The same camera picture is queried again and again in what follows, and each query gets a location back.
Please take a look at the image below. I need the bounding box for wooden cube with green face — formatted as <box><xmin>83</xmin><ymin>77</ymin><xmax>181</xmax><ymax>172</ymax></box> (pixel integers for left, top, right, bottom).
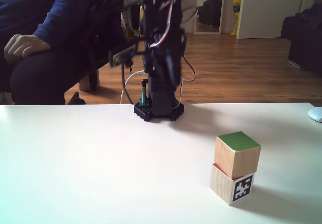
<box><xmin>213</xmin><ymin>131</ymin><xmax>262</xmax><ymax>180</ymax></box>

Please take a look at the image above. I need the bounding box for wooden cube with marker faces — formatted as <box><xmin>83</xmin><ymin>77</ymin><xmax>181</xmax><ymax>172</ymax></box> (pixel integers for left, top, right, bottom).
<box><xmin>209</xmin><ymin>163</ymin><xmax>255</xmax><ymax>206</ymax></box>

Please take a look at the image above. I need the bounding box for person's left hand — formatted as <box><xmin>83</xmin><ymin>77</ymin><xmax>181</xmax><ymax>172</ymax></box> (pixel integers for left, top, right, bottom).
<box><xmin>4</xmin><ymin>33</ymin><xmax>51</xmax><ymax>64</ymax></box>

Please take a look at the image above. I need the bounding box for green clamp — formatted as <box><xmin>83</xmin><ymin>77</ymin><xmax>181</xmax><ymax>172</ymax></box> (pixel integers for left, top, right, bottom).
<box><xmin>139</xmin><ymin>79</ymin><xmax>151</xmax><ymax>108</ymax></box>

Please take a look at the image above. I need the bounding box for white framed mirror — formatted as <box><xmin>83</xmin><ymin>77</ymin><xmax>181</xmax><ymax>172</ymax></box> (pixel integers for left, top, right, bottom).
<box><xmin>193</xmin><ymin>0</ymin><xmax>226</xmax><ymax>35</ymax></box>

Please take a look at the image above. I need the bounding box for yellow package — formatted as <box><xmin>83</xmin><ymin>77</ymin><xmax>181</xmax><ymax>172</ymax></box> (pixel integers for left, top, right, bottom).
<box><xmin>231</xmin><ymin>0</ymin><xmax>243</xmax><ymax>36</ymax></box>

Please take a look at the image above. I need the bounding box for white door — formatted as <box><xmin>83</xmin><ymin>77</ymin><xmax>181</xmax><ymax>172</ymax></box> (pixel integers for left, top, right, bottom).
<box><xmin>236</xmin><ymin>0</ymin><xmax>309</xmax><ymax>40</ymax></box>

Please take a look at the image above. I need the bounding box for black sofa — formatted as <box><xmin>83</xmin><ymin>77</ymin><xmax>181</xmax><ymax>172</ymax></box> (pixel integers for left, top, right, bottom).
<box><xmin>281</xmin><ymin>4</ymin><xmax>322</xmax><ymax>78</ymax></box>

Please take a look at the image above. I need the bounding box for person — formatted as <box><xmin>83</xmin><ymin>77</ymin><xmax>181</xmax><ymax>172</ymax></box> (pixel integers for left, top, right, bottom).
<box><xmin>0</xmin><ymin>0</ymin><xmax>129</xmax><ymax>106</ymax></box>

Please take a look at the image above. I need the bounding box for white round device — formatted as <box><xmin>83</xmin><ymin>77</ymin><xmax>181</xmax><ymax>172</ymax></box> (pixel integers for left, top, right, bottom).
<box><xmin>308</xmin><ymin>107</ymin><xmax>322</xmax><ymax>123</ymax></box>

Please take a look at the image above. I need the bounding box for red white black servo cable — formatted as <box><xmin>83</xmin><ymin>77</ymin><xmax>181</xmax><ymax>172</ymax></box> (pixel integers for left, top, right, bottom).
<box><xmin>181</xmin><ymin>6</ymin><xmax>199</xmax><ymax>25</ymax></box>
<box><xmin>147</xmin><ymin>0</ymin><xmax>177</xmax><ymax>50</ymax></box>

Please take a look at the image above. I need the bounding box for thin black cable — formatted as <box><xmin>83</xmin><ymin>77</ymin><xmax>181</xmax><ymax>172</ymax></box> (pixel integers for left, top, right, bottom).
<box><xmin>121</xmin><ymin>62</ymin><xmax>134</xmax><ymax>104</ymax></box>

